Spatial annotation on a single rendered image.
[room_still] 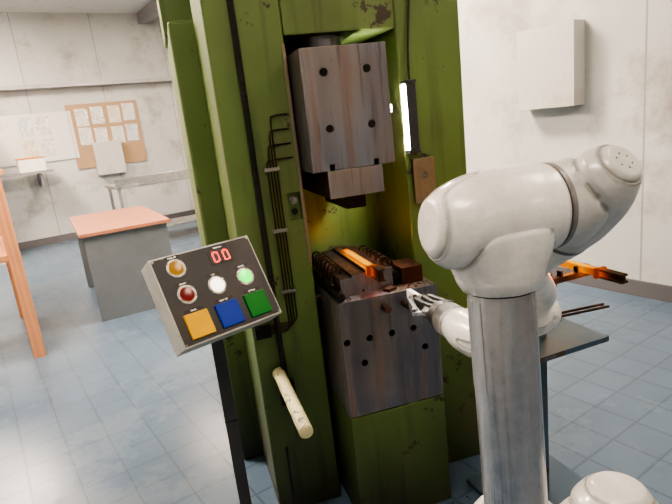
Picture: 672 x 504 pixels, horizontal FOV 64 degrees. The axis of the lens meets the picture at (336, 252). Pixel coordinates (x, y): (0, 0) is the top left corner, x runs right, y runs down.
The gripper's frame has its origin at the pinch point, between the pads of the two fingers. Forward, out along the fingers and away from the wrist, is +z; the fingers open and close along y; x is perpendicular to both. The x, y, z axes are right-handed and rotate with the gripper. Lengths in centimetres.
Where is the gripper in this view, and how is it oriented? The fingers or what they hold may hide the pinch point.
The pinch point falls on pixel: (413, 296)
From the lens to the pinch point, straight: 163.2
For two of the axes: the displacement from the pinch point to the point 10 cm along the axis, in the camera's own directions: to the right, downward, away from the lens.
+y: 9.5, -1.7, 2.6
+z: -2.9, -2.0, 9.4
